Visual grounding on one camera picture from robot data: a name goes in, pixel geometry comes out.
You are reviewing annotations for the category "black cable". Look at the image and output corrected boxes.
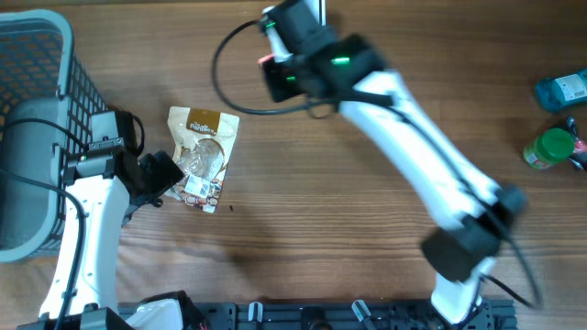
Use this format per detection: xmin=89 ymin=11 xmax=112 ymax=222
xmin=0 ymin=117 xmax=93 ymax=330
xmin=210 ymin=18 xmax=545 ymax=311

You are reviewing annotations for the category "brown white snack pouch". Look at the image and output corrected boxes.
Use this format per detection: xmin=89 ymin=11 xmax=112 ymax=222
xmin=166 ymin=106 xmax=240 ymax=214

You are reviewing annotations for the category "white barcode scanner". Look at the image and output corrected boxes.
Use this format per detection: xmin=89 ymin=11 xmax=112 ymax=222
xmin=317 ymin=0 xmax=327 ymax=26

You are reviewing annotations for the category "black red snack packet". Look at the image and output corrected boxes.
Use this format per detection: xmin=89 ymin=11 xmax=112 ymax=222
xmin=565 ymin=116 xmax=586 ymax=171

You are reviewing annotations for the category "left black cable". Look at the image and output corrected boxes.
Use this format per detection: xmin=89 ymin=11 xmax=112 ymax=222
xmin=0 ymin=117 xmax=93 ymax=330

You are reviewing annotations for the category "grey plastic mesh basket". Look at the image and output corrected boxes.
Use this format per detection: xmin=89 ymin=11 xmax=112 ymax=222
xmin=1 ymin=9 xmax=106 ymax=263

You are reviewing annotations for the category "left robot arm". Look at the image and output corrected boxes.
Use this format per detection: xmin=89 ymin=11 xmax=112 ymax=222
xmin=13 ymin=110 xmax=184 ymax=329

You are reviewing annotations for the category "green lid jar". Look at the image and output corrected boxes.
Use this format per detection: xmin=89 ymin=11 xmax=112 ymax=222
xmin=523 ymin=128 xmax=574 ymax=170

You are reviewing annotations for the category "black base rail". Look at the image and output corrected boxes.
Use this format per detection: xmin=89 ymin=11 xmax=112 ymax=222
xmin=119 ymin=292 xmax=518 ymax=330

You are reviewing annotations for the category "small red white carton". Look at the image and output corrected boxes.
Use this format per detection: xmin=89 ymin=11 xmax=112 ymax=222
xmin=257 ymin=54 xmax=274 ymax=65

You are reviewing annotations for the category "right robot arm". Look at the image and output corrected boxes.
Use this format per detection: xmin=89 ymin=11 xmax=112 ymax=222
xmin=261 ymin=1 xmax=526 ymax=325

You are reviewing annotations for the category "right black cable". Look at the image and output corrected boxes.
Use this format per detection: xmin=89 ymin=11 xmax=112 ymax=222
xmin=210 ymin=18 xmax=545 ymax=311

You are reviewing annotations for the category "blue mouthwash bottle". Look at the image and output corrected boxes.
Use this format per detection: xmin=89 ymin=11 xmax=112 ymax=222
xmin=535 ymin=69 xmax=586 ymax=113

